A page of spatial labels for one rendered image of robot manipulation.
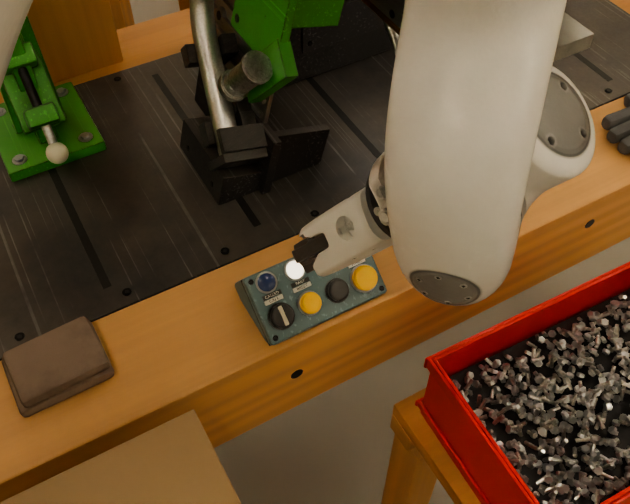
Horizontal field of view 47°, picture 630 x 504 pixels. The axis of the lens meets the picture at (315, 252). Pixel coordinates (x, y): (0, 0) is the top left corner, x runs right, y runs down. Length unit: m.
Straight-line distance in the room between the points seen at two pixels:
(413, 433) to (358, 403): 0.92
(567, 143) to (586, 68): 0.73
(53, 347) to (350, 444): 1.04
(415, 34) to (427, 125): 0.05
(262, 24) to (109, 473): 0.50
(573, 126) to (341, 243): 0.21
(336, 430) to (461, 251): 1.34
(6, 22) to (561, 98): 0.37
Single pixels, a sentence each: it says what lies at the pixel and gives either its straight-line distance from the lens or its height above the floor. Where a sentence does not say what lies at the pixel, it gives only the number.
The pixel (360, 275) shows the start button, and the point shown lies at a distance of 0.81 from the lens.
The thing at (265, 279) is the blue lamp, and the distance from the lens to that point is 0.79.
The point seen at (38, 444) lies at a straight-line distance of 0.80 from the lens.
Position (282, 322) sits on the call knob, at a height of 0.93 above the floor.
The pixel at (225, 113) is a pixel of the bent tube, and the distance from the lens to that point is 0.91.
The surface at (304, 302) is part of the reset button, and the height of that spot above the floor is 0.94.
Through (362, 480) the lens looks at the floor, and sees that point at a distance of 1.70.
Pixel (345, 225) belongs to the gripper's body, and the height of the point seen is 1.13.
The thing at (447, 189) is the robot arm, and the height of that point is 1.29.
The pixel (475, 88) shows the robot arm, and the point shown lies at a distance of 0.40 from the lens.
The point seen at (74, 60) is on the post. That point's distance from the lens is 1.20.
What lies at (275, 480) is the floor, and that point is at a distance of 1.70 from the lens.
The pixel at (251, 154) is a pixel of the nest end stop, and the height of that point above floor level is 0.97.
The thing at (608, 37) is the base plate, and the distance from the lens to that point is 1.30.
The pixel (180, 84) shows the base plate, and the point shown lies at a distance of 1.13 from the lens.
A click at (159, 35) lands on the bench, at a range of 1.27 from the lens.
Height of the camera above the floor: 1.58
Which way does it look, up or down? 51 degrees down
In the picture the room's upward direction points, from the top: straight up
